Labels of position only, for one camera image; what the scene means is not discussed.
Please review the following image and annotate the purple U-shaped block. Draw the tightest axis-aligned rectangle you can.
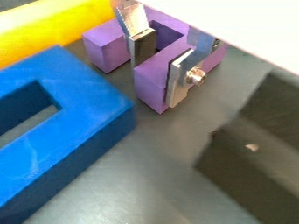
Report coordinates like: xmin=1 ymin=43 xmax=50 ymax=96
xmin=82 ymin=0 xmax=228 ymax=113

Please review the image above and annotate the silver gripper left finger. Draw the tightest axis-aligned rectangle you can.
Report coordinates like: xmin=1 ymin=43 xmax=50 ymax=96
xmin=113 ymin=2 xmax=156 ymax=67

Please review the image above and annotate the black fixture bracket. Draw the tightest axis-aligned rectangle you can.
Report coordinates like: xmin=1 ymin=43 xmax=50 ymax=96
xmin=196 ymin=70 xmax=299 ymax=224

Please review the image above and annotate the yellow long bar block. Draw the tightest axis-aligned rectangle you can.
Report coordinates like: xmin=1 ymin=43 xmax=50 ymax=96
xmin=0 ymin=0 xmax=114 ymax=69

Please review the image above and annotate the blue U-shaped block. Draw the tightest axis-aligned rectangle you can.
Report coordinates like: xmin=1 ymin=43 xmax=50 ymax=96
xmin=0 ymin=46 xmax=136 ymax=224

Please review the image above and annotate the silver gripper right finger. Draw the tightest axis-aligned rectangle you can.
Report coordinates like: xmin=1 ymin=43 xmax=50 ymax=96
xmin=165 ymin=27 xmax=214 ymax=108

